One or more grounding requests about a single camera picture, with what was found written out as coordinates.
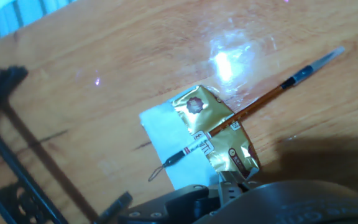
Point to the brown calligraphy brush clear cap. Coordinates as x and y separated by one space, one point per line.
253 105

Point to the gold white paper box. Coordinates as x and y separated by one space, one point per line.
179 140

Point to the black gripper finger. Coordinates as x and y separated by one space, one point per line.
117 208

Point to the brown wooden board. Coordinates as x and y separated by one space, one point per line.
104 77

